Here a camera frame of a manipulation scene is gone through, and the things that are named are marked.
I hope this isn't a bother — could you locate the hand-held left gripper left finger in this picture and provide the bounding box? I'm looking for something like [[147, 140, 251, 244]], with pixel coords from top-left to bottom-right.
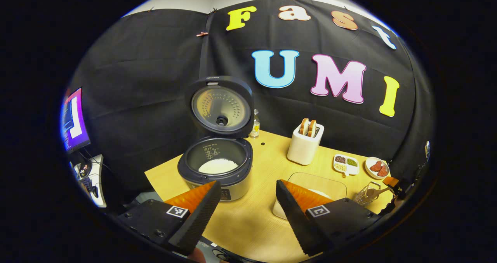
[[116, 180, 222, 256]]

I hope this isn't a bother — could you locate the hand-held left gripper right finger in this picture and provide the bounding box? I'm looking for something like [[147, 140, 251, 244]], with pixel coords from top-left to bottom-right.
[[275, 180, 383, 256]]

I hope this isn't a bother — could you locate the wooden spoon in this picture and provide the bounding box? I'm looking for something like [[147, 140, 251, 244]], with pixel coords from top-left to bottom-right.
[[365, 185, 393, 199]]

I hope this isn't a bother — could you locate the clear chopstick holder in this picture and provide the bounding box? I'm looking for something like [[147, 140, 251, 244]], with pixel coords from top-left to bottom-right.
[[354, 182, 382, 206]]

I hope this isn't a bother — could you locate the white rice pile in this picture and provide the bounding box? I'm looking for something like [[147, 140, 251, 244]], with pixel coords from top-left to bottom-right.
[[198, 158, 239, 175]]

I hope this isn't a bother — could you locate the dark grey rice cooker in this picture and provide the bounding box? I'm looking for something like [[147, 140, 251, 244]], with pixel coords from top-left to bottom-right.
[[177, 76, 255, 201]]

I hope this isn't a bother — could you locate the white round plate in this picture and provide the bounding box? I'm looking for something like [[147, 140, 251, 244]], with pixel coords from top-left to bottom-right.
[[365, 157, 390, 179]]

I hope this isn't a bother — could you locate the white container with clear lid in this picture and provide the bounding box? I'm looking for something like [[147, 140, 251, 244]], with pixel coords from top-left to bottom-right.
[[272, 172, 348, 220]]

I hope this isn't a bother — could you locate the white divided grain dish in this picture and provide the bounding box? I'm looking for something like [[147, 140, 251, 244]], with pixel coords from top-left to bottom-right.
[[333, 154, 360, 176]]

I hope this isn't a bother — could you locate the white toaster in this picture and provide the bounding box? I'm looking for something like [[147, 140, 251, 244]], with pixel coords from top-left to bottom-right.
[[287, 121, 325, 166]]

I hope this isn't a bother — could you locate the glass bottle with yellow label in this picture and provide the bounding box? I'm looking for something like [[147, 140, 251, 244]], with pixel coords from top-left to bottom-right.
[[250, 109, 261, 138]]

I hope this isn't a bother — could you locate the white side desk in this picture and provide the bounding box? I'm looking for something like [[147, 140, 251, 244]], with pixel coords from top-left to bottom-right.
[[72, 154, 107, 208]]

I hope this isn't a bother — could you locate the black backdrop cloth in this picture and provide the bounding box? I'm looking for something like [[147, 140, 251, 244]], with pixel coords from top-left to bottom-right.
[[64, 0, 435, 217]]

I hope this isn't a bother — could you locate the computer monitor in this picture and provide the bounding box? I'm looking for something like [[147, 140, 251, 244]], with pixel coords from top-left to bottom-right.
[[60, 87, 92, 154]]

